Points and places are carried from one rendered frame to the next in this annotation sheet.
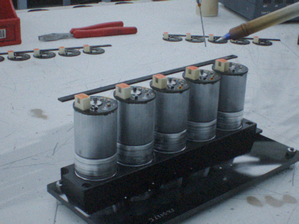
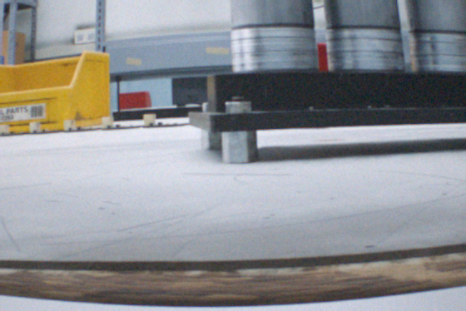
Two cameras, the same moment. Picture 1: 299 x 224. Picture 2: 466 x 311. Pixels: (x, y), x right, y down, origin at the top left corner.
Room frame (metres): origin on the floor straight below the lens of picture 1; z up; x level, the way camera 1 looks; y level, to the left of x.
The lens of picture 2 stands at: (0.07, -0.10, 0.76)
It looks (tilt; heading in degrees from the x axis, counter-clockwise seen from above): 4 degrees down; 36
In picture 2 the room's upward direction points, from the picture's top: 2 degrees counter-clockwise
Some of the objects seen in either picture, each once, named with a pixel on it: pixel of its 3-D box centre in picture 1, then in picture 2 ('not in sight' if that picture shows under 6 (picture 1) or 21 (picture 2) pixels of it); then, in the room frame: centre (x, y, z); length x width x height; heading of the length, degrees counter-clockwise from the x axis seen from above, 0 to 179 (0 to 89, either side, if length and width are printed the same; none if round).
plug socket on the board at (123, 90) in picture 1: (124, 90); not in sight; (0.29, 0.02, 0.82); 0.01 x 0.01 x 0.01; 42
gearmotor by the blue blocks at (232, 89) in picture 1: (227, 101); not in sight; (0.35, -0.05, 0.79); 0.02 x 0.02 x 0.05
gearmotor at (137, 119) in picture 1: (133, 131); (363, 19); (0.30, 0.01, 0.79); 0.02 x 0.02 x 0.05
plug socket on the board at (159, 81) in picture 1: (160, 81); not in sight; (0.31, 0.00, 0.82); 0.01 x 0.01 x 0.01; 42
